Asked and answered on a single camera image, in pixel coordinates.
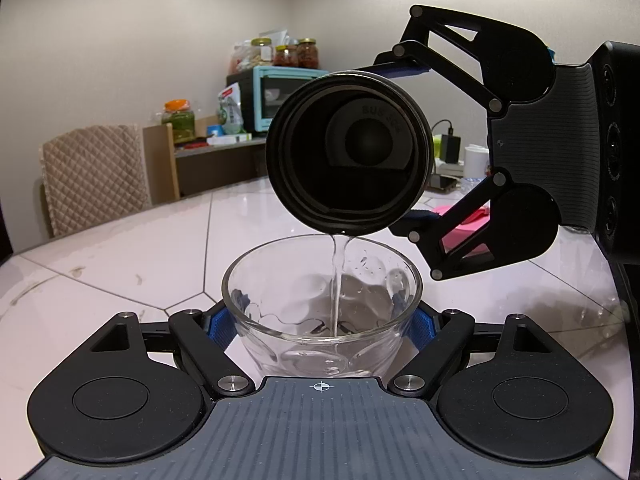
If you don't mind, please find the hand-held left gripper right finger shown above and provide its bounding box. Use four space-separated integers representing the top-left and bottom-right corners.
388 302 551 398

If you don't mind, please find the green jar with orange lid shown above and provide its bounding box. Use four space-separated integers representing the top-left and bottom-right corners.
160 98 196 144

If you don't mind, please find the white mug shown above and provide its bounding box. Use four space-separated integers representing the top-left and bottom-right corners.
463 145 489 180

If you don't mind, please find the flat white box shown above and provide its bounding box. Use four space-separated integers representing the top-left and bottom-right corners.
206 133 254 148

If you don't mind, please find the clear glass bowl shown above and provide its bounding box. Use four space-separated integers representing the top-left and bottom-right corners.
221 235 424 379

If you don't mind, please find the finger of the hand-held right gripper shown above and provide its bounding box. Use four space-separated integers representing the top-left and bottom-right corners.
389 170 511 282
372 4 511 113

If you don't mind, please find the tall jar of red sauce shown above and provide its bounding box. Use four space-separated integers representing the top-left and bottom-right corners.
296 38 320 70

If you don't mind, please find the clear bag of noodles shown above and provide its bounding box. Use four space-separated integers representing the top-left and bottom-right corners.
228 40 257 75

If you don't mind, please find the chair with quilted beige cover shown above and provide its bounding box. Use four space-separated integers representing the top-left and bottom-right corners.
39 123 152 239

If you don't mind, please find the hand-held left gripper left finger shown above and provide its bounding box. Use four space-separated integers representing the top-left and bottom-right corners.
90 301 257 398

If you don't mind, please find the green and white snack bag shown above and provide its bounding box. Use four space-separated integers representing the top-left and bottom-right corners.
215 85 245 135

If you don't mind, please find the small jar of red sauce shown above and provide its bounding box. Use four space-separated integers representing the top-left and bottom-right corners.
273 45 300 69

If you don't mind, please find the black power adapter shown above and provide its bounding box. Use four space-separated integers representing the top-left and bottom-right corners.
440 121 462 164

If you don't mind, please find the pink cloth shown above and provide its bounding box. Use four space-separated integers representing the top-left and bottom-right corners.
432 202 494 257

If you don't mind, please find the glass jar with gold lid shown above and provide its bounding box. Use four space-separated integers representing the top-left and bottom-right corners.
251 37 274 66

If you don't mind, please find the black bottle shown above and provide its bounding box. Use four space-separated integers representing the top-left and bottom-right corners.
265 71 435 236

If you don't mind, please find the teal toaster oven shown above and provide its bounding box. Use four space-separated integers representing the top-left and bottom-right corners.
226 66 329 136

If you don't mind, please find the wooden side cabinet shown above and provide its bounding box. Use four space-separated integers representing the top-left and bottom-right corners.
142 122 182 202

